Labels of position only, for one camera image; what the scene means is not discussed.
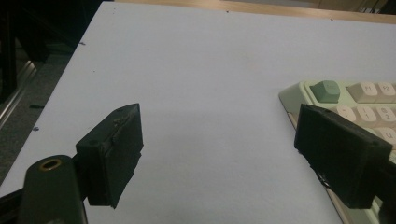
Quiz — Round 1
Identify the wooden table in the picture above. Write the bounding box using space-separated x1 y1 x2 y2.
115 0 396 25

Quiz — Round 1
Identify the white board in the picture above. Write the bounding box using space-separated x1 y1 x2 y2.
0 1 396 224

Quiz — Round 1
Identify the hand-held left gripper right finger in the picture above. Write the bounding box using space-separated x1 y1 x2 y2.
293 104 396 209

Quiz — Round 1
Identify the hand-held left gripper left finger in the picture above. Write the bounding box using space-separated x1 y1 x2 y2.
75 103 144 209

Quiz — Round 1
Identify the metal floor rail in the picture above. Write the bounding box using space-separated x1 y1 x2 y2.
0 60 38 129

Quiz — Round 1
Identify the green and cream keyboard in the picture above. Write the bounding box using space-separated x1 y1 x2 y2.
278 79 396 224

